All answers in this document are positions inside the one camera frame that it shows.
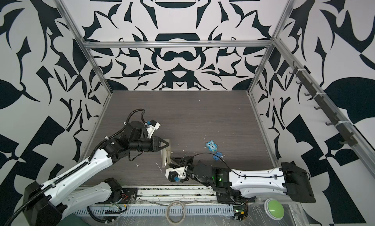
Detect aluminium enclosure frame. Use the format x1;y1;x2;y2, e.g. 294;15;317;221
53;0;375;175

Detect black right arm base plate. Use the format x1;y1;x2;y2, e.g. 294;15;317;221
216;189;246;205

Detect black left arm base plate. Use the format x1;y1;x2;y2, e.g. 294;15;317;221
96;188;138;205

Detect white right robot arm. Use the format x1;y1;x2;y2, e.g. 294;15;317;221
165;156;316;204

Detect blue binder clip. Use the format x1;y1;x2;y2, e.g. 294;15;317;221
212;152;223;161

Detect small green circuit board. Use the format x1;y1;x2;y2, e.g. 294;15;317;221
233;204;249;222

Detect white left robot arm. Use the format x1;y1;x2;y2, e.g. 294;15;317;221
22;120;169;226

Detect blue owl figurine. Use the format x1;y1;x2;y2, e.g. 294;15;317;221
206;140;218;153

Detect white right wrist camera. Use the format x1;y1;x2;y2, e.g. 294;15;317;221
165;166;188;183

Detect green board front left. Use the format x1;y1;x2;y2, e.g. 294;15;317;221
58;214;90;226

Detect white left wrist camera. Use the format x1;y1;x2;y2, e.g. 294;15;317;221
146;120;160;139

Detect white remote control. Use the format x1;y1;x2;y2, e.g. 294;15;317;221
161;139;171;168

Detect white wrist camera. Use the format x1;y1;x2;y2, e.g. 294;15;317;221
146;120;160;139
165;166;188;183

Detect white slotted cable duct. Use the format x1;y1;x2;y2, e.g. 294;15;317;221
90;205;233;217

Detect clear tape roll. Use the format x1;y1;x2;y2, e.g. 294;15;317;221
166;201;187;225

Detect green push button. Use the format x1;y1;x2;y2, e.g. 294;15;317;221
264;198;285;221

